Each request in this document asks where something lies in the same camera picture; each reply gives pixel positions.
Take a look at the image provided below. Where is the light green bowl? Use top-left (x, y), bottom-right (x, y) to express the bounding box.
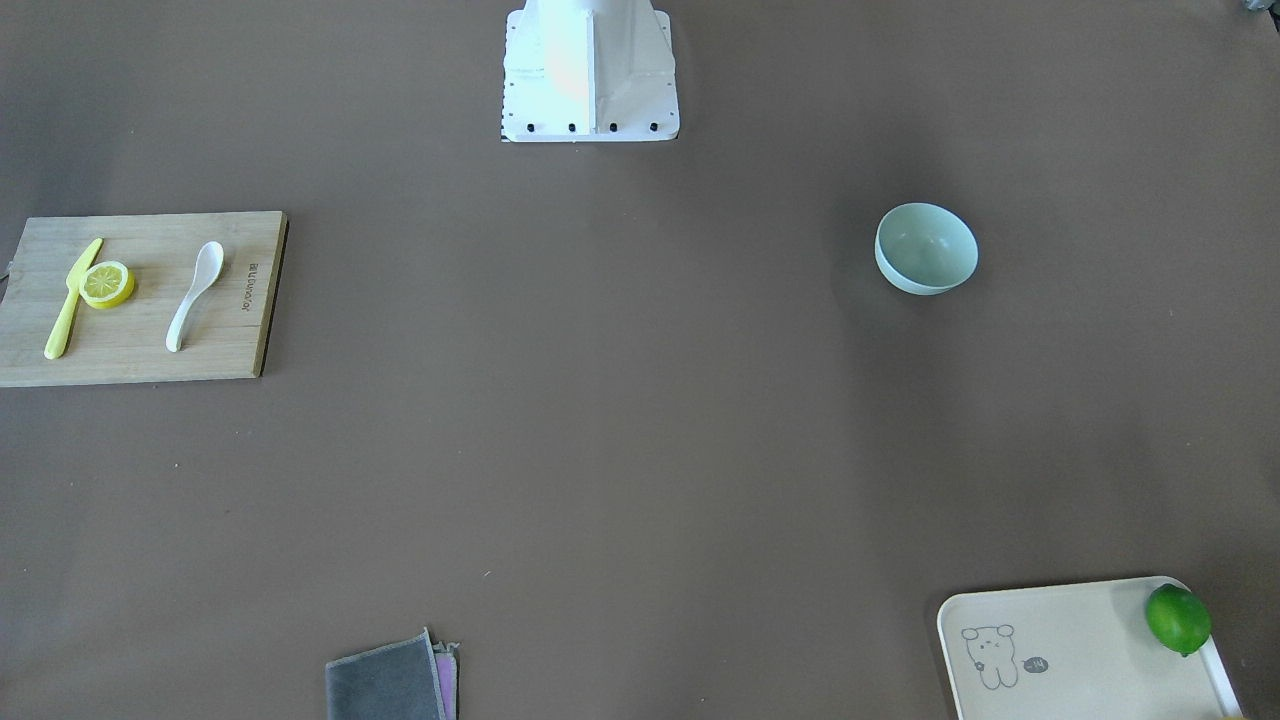
top-left (874, 202), bottom-right (980, 296)

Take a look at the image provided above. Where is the white ceramic spoon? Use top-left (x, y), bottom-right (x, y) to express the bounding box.
top-left (165, 241), bottom-right (225, 354)

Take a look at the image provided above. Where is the grey folded cloth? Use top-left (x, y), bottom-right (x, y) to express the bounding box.
top-left (325, 628), bottom-right (460, 719)

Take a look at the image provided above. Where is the bamboo cutting board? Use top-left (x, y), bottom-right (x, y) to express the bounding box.
top-left (1, 211), bottom-right (288, 388)

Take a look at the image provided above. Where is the beige cartoon tray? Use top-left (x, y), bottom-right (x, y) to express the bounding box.
top-left (936, 577), bottom-right (1244, 719)

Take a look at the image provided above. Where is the yellow lemon half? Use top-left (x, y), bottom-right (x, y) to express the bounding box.
top-left (79, 261), bottom-right (137, 310)

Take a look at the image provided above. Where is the yellow plastic knife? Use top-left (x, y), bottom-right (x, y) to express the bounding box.
top-left (44, 237), bottom-right (104, 360)

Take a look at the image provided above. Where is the green lime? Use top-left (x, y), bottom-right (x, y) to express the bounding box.
top-left (1144, 583), bottom-right (1212, 657)

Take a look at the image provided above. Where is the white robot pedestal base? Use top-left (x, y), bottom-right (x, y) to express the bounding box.
top-left (500, 1), bottom-right (681, 143)

